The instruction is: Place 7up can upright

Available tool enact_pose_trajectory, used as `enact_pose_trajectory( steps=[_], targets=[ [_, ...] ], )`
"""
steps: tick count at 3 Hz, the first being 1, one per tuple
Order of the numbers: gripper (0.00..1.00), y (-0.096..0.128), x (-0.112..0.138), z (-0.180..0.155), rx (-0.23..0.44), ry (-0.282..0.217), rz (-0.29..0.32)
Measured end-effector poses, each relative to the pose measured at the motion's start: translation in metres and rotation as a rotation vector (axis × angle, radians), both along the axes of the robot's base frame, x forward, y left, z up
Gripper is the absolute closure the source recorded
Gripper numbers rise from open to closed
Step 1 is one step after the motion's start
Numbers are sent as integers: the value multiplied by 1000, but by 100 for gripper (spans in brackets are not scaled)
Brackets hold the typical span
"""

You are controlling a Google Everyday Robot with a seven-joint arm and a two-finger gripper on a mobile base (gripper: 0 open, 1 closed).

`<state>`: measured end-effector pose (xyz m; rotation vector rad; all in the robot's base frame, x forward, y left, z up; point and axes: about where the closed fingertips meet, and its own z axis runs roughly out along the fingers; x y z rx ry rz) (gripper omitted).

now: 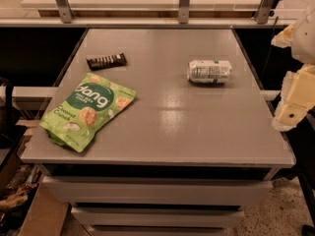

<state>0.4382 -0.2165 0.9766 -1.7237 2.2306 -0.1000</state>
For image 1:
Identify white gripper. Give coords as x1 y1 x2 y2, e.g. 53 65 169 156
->
271 0 315 132

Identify white green 7up can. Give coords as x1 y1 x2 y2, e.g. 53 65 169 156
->
187 60 232 84

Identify grey drawer cabinet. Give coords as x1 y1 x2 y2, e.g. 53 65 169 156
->
22 29 294 236

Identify dark chocolate bar wrapper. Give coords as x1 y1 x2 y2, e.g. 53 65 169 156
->
87 53 127 71

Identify green Dang snack bag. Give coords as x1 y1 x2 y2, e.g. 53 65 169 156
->
39 73 136 152

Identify brown cardboard box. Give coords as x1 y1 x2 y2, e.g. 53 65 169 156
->
18 183 68 236

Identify right metal bracket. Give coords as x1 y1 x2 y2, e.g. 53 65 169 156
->
254 0 275 25

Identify metal bracket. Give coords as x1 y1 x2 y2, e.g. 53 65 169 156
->
55 0 73 24
178 0 190 24
254 0 275 25

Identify middle metal bracket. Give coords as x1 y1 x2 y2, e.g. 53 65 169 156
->
178 0 190 24

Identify left metal bracket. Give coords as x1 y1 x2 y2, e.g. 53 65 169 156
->
55 0 73 24

